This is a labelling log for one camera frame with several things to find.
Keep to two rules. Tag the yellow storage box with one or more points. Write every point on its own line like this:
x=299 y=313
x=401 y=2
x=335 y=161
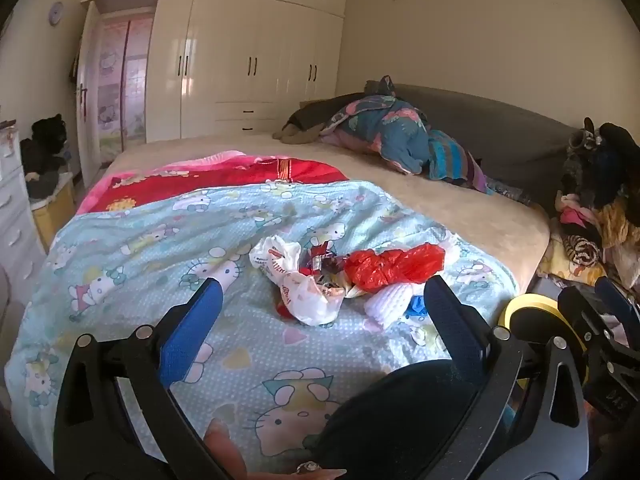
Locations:
x=50 y=215

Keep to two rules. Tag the round wall clock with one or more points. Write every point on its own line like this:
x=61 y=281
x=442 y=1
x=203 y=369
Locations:
x=56 y=13

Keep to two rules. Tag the grey patterned cloth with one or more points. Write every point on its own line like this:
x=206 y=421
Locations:
x=507 y=191

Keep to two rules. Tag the red plastic bag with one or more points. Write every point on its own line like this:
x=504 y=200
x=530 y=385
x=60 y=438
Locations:
x=390 y=267

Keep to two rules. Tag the person's left hand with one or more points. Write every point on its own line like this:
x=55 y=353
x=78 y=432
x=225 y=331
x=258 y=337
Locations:
x=227 y=447

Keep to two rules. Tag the white foam net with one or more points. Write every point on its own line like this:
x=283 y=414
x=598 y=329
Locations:
x=390 y=305

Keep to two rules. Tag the person's dark trousers leg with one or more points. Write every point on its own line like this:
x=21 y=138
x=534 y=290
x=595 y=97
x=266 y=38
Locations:
x=400 y=420

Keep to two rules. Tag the teal floral quilt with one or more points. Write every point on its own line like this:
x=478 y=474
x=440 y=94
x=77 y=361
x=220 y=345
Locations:
x=395 y=130

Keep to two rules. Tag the light blue cartoon blanket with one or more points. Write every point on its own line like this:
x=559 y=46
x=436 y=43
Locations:
x=150 y=240

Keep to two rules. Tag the yellow rimmed black bin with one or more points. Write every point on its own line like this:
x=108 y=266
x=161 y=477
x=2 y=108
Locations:
x=520 y=302

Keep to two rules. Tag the pink cloth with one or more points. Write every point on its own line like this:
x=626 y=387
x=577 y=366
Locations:
x=575 y=216

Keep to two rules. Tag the white drawer chest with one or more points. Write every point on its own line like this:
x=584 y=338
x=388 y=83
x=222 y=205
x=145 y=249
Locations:
x=15 y=210

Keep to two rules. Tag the pink cartoon door curtain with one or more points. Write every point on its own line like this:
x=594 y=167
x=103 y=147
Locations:
x=122 y=85

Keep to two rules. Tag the tan fuzzy cloth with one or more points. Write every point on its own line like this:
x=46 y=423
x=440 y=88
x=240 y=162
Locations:
x=617 y=225

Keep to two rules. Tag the pile of dark clothes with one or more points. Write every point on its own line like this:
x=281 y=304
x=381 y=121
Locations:
x=610 y=160

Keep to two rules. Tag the cream wardrobe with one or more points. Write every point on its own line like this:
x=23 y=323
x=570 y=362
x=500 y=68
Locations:
x=225 y=60

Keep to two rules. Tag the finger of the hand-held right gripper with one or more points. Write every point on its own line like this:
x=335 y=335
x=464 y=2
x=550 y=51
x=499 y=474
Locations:
x=575 y=310
x=617 y=292

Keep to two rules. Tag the blue glove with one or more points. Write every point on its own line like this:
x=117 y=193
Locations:
x=415 y=307

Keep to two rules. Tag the yellow cartoon cloth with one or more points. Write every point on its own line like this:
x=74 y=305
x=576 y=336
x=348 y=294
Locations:
x=560 y=262

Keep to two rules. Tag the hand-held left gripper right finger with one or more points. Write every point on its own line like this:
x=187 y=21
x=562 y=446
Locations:
x=450 y=320

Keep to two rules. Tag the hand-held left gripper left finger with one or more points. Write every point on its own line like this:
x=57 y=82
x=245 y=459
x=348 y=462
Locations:
x=190 y=330

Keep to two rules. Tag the white printed plastic bag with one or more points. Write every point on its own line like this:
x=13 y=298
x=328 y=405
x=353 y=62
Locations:
x=310 y=300
x=275 y=255

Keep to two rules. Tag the red pink printed blanket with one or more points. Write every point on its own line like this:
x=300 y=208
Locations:
x=225 y=180

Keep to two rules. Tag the tiger striped cloth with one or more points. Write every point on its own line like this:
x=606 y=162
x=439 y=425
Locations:
x=585 y=252

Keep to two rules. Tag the olive brown cloth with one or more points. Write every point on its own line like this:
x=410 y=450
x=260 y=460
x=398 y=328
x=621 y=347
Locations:
x=305 y=120

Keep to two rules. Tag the white door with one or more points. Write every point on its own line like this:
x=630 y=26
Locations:
x=85 y=85

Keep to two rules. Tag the beige bed cover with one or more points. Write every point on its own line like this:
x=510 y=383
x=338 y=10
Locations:
x=450 y=210

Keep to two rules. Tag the grey furry item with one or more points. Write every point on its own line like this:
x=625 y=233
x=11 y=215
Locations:
x=582 y=140

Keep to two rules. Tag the black cloth bundle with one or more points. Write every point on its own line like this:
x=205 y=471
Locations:
x=45 y=155

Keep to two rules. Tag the grey headboard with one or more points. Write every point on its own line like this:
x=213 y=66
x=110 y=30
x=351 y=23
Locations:
x=500 y=125

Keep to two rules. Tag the grey fabric box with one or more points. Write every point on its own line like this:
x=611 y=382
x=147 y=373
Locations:
x=545 y=287

